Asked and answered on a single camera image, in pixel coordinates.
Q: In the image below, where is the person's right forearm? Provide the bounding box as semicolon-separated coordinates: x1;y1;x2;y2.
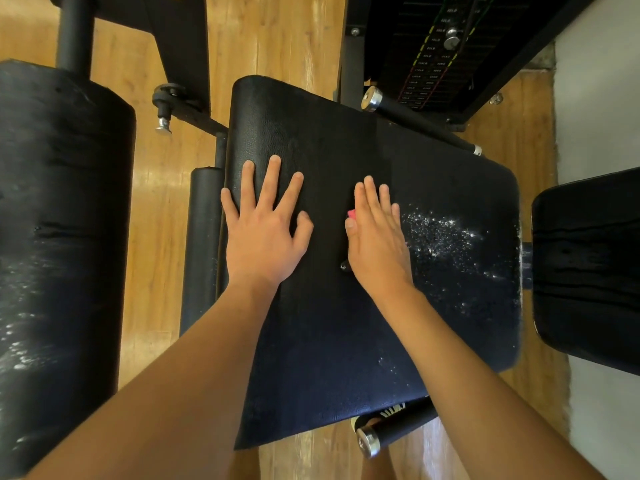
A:
378;283;606;480

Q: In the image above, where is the person's right hand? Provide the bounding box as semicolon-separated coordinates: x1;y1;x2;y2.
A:
344;175;414;301

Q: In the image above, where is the person's right black shoe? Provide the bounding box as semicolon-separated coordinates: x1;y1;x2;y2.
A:
352;399;411;436

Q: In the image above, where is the person's left forearm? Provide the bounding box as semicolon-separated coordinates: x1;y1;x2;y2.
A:
30;285;279;480

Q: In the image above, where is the person's right leg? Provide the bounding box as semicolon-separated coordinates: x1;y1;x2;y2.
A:
360;449;396;480

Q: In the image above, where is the person's left hand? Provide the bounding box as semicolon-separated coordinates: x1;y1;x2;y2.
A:
220;155;315;296

